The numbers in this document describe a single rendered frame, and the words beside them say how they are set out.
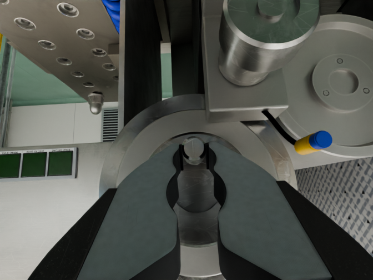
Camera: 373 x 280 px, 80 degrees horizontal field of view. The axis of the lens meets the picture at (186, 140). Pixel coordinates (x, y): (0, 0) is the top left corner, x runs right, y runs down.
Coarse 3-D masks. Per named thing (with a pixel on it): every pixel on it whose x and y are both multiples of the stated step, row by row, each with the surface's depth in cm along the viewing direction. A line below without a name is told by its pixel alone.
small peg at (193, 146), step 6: (186, 138) 13; (192, 138) 12; (198, 138) 13; (186, 144) 12; (192, 144) 12; (198, 144) 12; (204, 144) 12; (186, 150) 12; (192, 150) 12; (198, 150) 12; (204, 150) 12; (186, 156) 12; (192, 156) 12; (198, 156) 12; (204, 156) 14; (192, 162) 13; (198, 162) 14
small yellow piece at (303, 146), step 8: (264, 112) 14; (272, 120) 14; (280, 128) 13; (288, 136) 13; (312, 136) 11; (320, 136) 10; (328, 136) 10; (296, 144) 12; (304, 144) 11; (312, 144) 11; (320, 144) 10; (328, 144) 10; (304, 152) 12; (312, 152) 12
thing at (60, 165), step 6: (54, 156) 50; (60, 156) 50; (66, 156) 50; (54, 162) 50; (60, 162) 50; (66, 162) 50; (54, 168) 50; (60, 168) 50; (66, 168) 50; (48, 174) 50; (54, 174) 50
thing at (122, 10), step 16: (128, 0) 22; (128, 16) 22; (144, 16) 31; (128, 32) 22; (144, 32) 30; (128, 48) 22; (144, 48) 29; (128, 64) 21; (144, 64) 29; (160, 64) 45; (128, 80) 21; (144, 80) 28; (160, 80) 44; (128, 96) 21; (144, 96) 28; (160, 96) 42; (128, 112) 20
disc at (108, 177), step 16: (176, 96) 18; (192, 96) 18; (144, 112) 18; (160, 112) 18; (128, 128) 18; (256, 128) 17; (272, 128) 17; (112, 144) 18; (128, 144) 18; (272, 144) 17; (112, 160) 17; (288, 160) 17; (112, 176) 17; (288, 176) 16
